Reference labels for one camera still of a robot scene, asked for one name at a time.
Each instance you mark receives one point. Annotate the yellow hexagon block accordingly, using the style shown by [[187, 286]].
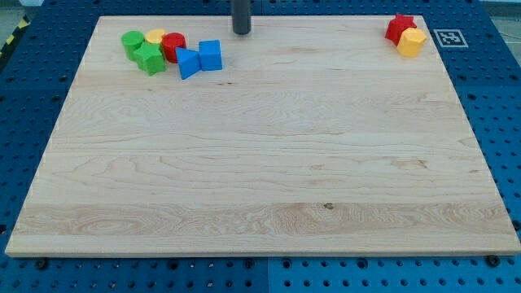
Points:
[[411, 42]]

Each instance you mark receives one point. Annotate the red star block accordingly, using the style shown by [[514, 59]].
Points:
[[397, 26]]

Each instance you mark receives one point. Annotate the green star block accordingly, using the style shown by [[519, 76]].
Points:
[[150, 59]]

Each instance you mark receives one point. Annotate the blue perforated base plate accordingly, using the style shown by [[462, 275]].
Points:
[[36, 79]]

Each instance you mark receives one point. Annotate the green cylinder block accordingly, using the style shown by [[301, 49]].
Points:
[[131, 41]]

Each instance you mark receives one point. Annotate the blue triangle block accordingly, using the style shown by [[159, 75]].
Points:
[[188, 62]]

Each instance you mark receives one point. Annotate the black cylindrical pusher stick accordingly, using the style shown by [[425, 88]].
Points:
[[241, 16]]

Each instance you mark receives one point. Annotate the yellow cylinder block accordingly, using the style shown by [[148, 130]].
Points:
[[155, 36]]

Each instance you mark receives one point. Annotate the white fiducial marker tag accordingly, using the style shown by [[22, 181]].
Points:
[[450, 38]]

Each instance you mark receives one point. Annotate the blue cube block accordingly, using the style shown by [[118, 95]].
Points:
[[210, 55]]

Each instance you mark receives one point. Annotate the wooden board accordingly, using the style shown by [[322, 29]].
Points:
[[317, 138]]

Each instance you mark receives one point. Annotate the red cylinder block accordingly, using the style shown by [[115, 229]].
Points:
[[170, 42]]

